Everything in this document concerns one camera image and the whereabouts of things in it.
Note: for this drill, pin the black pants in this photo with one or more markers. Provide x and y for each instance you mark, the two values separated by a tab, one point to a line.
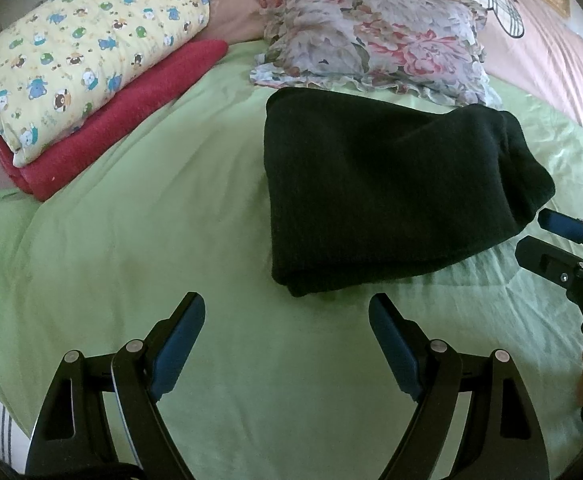
386	185

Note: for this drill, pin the green bed sheet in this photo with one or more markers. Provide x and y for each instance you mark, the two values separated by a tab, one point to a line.
171	240

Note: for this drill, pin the yellow animal-print folded quilt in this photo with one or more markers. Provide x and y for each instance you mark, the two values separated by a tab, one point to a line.
86	50

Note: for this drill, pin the floral ruffled pillow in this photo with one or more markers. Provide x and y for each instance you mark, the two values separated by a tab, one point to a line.
376	40

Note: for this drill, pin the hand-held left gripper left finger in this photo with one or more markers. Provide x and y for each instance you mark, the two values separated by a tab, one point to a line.
179	350

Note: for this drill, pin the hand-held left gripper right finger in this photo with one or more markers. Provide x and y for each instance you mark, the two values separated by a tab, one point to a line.
396	350

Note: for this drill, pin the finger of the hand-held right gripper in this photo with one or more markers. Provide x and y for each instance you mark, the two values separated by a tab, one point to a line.
546	257
566	225

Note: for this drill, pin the red folded blanket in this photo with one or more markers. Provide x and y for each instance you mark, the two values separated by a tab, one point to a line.
121	120

